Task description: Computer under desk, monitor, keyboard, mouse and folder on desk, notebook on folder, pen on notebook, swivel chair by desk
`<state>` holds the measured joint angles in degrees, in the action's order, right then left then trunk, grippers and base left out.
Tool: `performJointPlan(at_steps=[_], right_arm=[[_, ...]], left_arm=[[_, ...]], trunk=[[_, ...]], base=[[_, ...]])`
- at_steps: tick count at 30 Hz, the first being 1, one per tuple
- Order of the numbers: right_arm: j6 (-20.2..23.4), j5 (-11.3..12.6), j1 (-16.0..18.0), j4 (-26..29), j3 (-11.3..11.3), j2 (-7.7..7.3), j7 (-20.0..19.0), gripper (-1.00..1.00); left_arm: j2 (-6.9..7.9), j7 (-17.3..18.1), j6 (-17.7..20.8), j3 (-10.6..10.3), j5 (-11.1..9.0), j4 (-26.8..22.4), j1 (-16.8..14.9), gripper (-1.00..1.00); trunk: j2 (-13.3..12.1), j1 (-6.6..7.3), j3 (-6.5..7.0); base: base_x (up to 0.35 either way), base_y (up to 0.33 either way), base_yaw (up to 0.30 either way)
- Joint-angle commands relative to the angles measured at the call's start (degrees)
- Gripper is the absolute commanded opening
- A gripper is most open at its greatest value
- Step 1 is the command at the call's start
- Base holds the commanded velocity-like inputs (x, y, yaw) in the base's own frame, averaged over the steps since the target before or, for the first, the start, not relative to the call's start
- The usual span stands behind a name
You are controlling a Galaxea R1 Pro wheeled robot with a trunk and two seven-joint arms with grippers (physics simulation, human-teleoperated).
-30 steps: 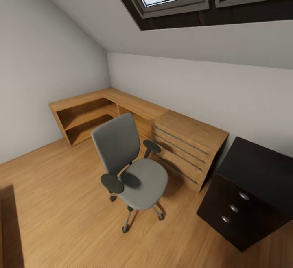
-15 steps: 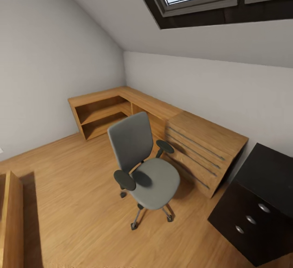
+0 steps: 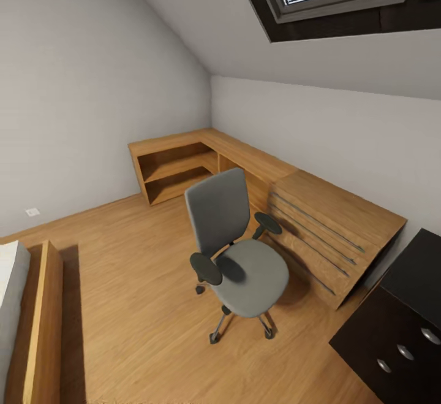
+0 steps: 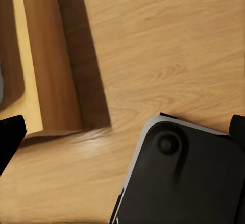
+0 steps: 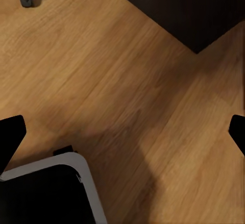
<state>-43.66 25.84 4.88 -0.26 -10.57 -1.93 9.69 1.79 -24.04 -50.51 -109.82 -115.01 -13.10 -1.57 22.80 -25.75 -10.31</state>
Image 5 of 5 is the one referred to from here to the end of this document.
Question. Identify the cabinet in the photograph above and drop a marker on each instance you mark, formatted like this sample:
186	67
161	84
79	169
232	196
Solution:
195	23

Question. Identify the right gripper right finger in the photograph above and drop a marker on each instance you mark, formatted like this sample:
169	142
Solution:
237	131

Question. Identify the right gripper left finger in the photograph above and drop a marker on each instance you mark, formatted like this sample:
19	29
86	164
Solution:
12	132

